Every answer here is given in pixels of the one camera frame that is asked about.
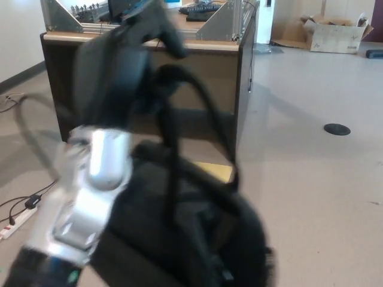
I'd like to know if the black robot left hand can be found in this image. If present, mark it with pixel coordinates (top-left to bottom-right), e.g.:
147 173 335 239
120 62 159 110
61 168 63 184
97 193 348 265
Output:
71 0 189 130

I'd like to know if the black monitor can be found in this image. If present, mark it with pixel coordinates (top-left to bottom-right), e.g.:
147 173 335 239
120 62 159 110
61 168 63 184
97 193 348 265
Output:
107 0 132 21

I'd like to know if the row of metal bolts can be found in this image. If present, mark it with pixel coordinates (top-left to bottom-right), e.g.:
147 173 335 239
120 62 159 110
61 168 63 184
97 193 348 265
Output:
70 3 101 16

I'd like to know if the black and wood desk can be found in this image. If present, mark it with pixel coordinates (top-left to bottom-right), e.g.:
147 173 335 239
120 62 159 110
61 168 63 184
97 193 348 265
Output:
40 0 260 161

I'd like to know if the flat black device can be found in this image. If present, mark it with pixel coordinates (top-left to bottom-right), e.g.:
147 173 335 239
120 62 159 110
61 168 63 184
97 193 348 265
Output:
186 12 210 22

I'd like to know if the black keyboard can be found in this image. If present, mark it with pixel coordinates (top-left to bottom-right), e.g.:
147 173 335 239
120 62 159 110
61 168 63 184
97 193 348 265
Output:
178 2 221 14

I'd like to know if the yellow paper sheet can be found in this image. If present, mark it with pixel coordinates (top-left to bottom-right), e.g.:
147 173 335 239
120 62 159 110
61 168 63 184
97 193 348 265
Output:
194 161 233 183

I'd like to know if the black power adapter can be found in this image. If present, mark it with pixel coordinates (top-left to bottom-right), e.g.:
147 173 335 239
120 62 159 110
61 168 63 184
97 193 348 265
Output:
24 194 42 209

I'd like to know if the clear plastic bag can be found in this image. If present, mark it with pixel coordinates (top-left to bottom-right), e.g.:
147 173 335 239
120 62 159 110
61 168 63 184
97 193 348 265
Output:
254 44 284 55

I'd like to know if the white power strip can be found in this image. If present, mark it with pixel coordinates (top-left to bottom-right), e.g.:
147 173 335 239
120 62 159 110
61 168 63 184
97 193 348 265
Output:
0 206 38 240

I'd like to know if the flat cardboard sheet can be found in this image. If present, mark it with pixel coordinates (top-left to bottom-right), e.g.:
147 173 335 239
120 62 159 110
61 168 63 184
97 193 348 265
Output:
270 20 312 50

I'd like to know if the open cardboard box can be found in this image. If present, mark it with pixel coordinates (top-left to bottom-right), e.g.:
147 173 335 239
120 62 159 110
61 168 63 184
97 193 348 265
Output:
300 13 374 54

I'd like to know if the round black floor cover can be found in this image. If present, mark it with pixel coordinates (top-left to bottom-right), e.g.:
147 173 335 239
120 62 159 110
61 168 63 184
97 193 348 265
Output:
323 123 351 136

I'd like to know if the aluminium extrusion frame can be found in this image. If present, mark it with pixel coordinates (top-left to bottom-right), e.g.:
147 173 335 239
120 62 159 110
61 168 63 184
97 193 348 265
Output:
40 0 260 42

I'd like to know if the blue cable bundle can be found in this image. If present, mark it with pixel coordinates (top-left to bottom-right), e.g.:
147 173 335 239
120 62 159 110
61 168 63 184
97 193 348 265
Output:
121 1 150 20

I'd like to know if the thick black wrist cable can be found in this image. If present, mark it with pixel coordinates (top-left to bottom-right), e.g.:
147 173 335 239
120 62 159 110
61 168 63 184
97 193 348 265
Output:
16 91 74 180

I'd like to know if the white floor cable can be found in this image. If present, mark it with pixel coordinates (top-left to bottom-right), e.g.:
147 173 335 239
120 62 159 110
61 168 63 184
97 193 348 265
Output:
0 92 26 107

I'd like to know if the thin black desk cable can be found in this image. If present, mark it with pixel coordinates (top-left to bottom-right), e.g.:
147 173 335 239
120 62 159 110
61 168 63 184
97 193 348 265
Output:
38 179 58 199

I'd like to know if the black plug with cord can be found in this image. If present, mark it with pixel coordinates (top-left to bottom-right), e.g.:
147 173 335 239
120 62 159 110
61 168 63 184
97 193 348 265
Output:
8 199 31 225

